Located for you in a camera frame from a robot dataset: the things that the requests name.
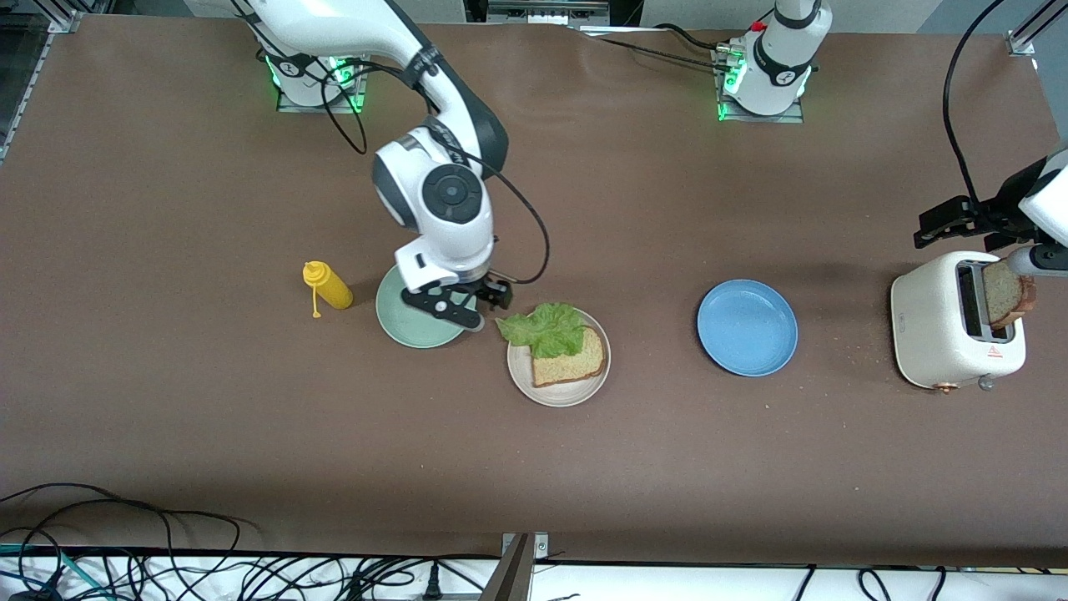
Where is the white toaster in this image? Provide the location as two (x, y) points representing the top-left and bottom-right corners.
(890, 250), (1027, 393)

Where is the yellow mustard squeeze bottle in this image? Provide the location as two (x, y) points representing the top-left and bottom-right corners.
(302, 260), (354, 319)

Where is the mint green plate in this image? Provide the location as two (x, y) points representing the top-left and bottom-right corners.
(375, 263), (468, 349)

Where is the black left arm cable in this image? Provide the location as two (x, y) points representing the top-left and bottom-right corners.
(943, 0), (1006, 211)

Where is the grey metal table bracket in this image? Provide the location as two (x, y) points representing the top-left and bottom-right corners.
(480, 532), (552, 601)

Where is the brown bread slice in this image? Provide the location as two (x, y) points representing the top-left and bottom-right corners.
(531, 326), (607, 388)
(982, 260), (1038, 329)

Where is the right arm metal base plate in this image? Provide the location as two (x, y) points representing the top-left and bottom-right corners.
(275, 33), (372, 115)

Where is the black floor cable loop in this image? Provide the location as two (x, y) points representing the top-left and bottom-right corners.
(0, 482), (243, 601)

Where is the thick black braided cable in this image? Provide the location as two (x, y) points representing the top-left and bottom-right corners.
(584, 33), (735, 74)

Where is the aluminium frame rail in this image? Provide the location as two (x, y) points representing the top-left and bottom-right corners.
(0, 8), (80, 165)
(1005, 0), (1068, 58)

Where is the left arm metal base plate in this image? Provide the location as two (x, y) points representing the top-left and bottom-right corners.
(712, 46), (806, 124)

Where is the beige plate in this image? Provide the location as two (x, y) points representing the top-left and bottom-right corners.
(507, 306), (612, 408)

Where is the teal floor cable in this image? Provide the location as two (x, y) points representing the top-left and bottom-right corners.
(0, 543), (109, 601)

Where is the blue plate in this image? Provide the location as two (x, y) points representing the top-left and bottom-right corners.
(697, 279), (799, 377)

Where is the green lettuce leaf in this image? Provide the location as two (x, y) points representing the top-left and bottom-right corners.
(496, 302), (587, 360)

